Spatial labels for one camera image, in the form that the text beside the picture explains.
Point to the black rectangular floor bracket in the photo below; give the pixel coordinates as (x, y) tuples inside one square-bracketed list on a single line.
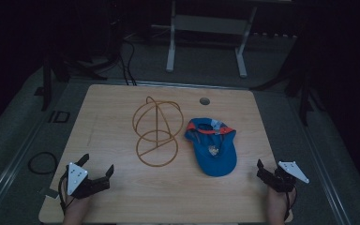
[(59, 116)]

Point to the black tripod stand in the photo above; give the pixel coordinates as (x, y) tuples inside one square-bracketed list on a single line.
[(47, 81), (304, 93)]

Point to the grey round table grommet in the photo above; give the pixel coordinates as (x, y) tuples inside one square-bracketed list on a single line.
[(204, 101)]

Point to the person's right hand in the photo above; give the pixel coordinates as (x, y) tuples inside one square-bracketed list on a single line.
[(276, 207)]

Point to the blue cap with red trim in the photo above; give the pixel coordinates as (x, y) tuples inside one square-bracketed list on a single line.
[(215, 150)]

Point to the white metal desk frame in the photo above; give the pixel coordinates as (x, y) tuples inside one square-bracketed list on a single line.
[(212, 24)]

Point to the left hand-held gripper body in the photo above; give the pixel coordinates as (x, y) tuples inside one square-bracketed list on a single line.
[(80, 182)]

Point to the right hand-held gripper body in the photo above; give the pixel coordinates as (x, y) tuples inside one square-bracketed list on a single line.
[(286, 178)]

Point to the person's left hand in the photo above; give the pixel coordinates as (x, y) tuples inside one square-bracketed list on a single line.
[(75, 210)]

